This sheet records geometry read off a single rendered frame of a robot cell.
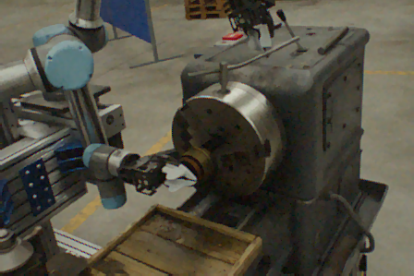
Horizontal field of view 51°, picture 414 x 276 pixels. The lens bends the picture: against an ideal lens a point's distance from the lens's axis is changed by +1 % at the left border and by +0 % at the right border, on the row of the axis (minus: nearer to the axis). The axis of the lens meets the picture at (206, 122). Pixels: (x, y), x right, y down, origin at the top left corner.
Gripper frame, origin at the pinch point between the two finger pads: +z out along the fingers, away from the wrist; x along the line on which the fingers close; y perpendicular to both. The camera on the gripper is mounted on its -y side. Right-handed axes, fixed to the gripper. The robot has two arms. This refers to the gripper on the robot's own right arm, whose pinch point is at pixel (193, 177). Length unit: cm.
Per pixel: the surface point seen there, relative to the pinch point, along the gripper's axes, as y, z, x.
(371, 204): -82, 23, -54
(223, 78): -18.4, -0.7, 19.7
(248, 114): -16.3, 7.3, 11.7
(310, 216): -32.0, 17.2, -27.9
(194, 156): -3.6, -1.8, 3.9
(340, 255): -48, 22, -54
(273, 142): -20.1, 12.3, 2.6
